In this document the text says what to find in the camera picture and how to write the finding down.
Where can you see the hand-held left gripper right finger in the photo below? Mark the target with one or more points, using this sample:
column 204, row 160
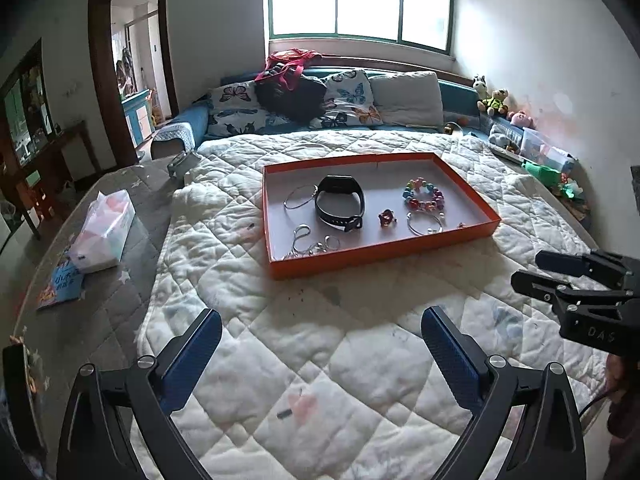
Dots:
column 452, row 355

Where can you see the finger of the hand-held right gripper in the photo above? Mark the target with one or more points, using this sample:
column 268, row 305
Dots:
column 537, row 285
column 560, row 261

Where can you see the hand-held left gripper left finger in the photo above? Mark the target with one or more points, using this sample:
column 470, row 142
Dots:
column 192, row 360

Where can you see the silver bangle with beads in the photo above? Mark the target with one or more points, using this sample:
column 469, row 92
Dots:
column 442, row 216

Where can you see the orange shallow box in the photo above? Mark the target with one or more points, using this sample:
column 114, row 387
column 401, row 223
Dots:
column 387, row 185

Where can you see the black smart watch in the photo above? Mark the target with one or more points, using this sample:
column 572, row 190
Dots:
column 340, row 183

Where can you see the person's right hand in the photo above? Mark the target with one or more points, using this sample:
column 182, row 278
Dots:
column 624, row 400

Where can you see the green plastic toy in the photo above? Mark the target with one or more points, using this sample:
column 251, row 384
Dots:
column 542, row 172

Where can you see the white quilted blanket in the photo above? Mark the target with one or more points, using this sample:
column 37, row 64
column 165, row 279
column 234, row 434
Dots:
column 350, row 335

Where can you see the clear plastic storage box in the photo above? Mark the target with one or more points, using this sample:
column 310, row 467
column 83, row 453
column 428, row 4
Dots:
column 542, row 147

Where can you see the grey star print mat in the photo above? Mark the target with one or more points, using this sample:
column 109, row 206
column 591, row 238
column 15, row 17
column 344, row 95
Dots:
column 135, row 245

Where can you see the white blue plush toy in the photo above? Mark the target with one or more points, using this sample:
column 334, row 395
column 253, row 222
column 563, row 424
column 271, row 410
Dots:
column 502, row 135

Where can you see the pink plush toy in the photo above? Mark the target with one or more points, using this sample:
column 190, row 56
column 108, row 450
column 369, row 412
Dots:
column 522, row 120

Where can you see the blue booklet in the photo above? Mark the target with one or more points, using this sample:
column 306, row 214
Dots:
column 60, row 285

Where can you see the soft tissue pack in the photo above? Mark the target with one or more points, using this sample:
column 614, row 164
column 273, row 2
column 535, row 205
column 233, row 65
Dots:
column 102, row 230

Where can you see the cluster of silver rings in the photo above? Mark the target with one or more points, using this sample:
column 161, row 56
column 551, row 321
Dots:
column 332, row 242

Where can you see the yellow green bear plush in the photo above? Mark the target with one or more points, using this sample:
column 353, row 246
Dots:
column 496, row 102

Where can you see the white cow plush toy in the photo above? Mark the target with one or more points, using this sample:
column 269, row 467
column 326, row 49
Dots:
column 481, row 87

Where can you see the small grey case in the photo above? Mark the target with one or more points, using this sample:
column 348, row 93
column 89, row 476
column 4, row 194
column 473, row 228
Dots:
column 178, row 164

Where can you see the plain white pillow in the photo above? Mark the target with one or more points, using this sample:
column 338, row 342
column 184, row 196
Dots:
column 405, row 97

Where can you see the white lace cloth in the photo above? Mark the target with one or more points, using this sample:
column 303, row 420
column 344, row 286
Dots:
column 172, row 133

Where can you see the blue cushion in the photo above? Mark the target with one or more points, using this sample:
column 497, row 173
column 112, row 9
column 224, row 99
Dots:
column 192, row 117

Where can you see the dark wooden desk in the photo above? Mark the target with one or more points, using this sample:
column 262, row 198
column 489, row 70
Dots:
column 67, row 147

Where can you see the light blue cabinet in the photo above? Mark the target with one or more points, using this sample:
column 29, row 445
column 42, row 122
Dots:
column 137, row 117

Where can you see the butterfly print pillow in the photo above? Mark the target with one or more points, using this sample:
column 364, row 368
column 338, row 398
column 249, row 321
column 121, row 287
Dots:
column 232, row 110
column 350, row 100

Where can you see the black bag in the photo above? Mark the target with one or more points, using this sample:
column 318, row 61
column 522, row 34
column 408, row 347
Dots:
column 292, row 100

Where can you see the dark wooden glass cabinet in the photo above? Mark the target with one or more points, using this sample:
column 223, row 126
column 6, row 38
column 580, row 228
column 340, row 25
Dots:
column 25, row 110

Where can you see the red cloth bag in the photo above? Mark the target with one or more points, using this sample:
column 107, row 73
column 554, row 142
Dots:
column 287, row 64

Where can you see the green framed window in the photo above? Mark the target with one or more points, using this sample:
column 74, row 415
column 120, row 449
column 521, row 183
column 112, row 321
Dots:
column 350, row 0

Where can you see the dark wooden door frame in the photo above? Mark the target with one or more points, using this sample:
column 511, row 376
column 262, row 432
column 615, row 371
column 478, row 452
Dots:
column 100, row 60

